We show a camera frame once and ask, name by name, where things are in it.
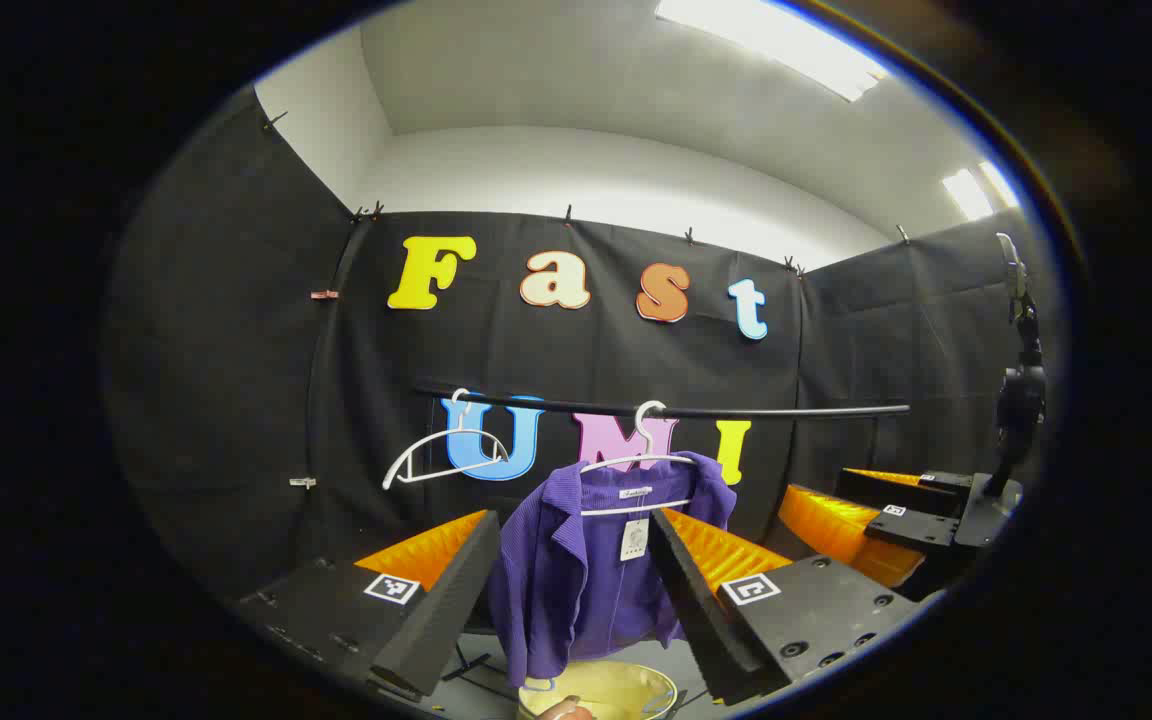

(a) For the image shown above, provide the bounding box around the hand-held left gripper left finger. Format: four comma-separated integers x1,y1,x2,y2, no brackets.
234,508,503,699

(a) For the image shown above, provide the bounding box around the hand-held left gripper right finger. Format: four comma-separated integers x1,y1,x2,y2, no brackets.
648,507,925,706

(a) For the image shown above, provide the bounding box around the purple knit jacket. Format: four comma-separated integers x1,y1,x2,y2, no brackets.
488,452,739,689

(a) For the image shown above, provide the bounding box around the beige laundry hamper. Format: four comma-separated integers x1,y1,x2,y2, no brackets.
518,660,679,720

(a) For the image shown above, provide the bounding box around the black clothes rack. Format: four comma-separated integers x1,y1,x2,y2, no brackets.
411,378,912,701

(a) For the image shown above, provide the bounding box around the white hanger under jacket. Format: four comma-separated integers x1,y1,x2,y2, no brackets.
576,400,702,519

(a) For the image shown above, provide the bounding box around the empty white hanger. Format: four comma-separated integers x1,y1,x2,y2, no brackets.
381,388,512,491

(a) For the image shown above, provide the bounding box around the small ceiling light panel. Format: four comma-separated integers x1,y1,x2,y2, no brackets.
978,160,1022,209
941,168,995,221

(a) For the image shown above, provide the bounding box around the black backdrop cloth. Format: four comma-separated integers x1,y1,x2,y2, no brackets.
106,85,1047,621

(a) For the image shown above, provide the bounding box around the large ceiling light panel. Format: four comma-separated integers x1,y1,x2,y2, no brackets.
656,0,889,103

